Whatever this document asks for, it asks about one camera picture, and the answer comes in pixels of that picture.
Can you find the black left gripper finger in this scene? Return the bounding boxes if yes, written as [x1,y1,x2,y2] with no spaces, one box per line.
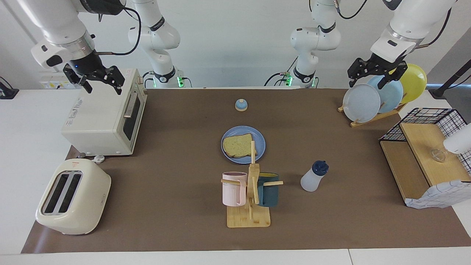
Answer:
[378,63,408,90]
[348,58,372,88]

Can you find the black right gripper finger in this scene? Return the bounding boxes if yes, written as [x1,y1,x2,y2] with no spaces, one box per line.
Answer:
[96,66,125,95]
[63,65,92,93]

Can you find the translucent blue-capped seasoning bottle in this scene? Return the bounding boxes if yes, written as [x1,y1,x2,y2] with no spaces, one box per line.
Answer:
[300,160,329,192]

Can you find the toasted bread slice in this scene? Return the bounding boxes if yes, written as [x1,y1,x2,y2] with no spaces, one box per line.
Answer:
[222,133,257,159]

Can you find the yellow round plate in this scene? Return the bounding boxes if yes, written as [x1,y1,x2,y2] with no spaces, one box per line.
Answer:
[396,64,427,104]

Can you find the light blue round plate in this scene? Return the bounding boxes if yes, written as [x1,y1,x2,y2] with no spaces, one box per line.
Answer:
[367,75,404,114]

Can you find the grey round plate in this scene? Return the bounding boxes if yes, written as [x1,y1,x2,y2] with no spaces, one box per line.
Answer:
[343,84,381,123]

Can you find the wooden plate rack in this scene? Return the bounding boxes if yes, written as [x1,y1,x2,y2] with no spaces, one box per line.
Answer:
[338,103,407,128]

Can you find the white toaster oven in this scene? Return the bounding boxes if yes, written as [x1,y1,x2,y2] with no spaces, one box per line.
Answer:
[61,68,148,156]

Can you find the black clamp base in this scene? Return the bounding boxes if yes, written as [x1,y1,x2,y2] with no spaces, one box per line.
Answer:
[0,76,20,100]

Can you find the wooden shelf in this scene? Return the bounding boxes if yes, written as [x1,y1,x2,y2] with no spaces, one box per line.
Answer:
[380,123,471,206]

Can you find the white cylindrical object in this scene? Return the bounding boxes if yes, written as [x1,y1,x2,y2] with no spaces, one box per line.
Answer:
[443,123,471,154]

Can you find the cream two-slot toaster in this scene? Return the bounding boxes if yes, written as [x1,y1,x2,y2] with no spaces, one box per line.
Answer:
[35,159,111,235]

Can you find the white checked cloth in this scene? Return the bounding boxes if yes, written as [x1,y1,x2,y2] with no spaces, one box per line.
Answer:
[406,180,471,209]

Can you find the brown table mat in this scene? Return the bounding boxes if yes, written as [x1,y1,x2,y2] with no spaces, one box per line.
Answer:
[21,88,471,254]

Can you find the teal mug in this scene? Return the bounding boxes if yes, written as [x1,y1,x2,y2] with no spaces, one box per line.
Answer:
[256,173,280,207]

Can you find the pink ribbed mug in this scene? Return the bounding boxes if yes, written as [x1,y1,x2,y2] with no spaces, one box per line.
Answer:
[222,172,248,206]

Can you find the wooden mug rack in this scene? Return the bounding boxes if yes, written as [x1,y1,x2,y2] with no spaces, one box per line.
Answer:
[221,141,284,228]

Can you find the white wall power strip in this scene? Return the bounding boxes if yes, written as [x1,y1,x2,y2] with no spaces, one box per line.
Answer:
[39,71,79,89]

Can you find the black wire basket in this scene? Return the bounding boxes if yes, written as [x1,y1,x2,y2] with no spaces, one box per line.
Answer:
[379,108,471,173]

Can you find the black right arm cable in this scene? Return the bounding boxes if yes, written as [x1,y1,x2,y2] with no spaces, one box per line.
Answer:
[92,6,142,56]

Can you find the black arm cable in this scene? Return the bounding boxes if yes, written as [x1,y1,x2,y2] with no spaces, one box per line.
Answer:
[416,7,452,49]
[92,6,142,56]

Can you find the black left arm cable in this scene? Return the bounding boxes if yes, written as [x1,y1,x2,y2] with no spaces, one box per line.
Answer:
[416,7,452,49]

